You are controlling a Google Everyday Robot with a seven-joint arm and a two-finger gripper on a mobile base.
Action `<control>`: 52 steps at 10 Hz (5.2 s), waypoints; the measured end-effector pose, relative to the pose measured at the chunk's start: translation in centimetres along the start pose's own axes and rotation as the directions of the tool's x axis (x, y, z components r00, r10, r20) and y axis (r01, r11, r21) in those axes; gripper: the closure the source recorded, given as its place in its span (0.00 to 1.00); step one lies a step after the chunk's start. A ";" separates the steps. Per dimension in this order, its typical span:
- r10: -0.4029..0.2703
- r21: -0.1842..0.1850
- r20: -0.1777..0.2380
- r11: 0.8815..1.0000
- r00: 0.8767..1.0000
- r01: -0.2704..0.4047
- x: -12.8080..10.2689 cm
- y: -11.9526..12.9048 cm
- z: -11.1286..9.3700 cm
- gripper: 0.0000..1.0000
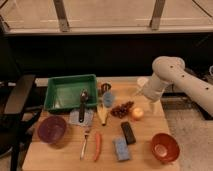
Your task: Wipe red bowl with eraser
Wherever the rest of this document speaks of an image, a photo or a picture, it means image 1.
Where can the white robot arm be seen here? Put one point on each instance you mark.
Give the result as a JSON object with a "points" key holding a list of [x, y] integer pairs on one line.
{"points": [[171, 70]]}

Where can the purple bowl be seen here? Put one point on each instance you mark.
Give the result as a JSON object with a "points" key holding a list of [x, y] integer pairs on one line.
{"points": [[52, 129]]}

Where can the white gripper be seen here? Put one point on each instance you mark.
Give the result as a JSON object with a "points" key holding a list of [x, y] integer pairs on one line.
{"points": [[153, 107]]}

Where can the black chair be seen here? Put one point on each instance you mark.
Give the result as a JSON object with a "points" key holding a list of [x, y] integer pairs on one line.
{"points": [[17, 118]]}

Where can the bunch of dark grapes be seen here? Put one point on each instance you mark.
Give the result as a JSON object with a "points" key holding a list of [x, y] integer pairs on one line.
{"points": [[122, 110]]}

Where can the black eraser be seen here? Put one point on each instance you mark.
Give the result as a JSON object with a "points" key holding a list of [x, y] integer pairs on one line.
{"points": [[128, 133]]}

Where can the white cup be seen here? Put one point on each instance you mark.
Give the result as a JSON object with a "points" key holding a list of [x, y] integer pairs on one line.
{"points": [[141, 81]]}

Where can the orange carrot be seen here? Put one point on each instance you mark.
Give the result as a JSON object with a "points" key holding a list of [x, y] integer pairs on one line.
{"points": [[98, 141]]}

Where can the silver fork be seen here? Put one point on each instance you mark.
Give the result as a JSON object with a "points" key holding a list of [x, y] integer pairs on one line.
{"points": [[86, 135]]}

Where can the yellow banana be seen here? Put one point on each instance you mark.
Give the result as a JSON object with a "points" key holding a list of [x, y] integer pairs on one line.
{"points": [[102, 113]]}

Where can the black handled ice cream scoop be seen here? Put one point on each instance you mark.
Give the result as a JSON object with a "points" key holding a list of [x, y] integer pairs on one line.
{"points": [[83, 99]]}

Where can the green plastic tray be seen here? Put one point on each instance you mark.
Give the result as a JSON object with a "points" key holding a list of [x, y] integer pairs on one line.
{"points": [[63, 93]]}

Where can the apple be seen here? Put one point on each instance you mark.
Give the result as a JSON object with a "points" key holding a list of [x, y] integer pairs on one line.
{"points": [[137, 113]]}

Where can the grey cloth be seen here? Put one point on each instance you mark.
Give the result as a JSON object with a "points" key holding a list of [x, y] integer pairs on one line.
{"points": [[88, 118]]}

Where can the red bowl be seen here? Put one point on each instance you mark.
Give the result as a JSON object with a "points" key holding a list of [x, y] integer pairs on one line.
{"points": [[164, 148]]}

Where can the blue sponge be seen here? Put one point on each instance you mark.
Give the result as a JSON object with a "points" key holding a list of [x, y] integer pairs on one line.
{"points": [[121, 149]]}

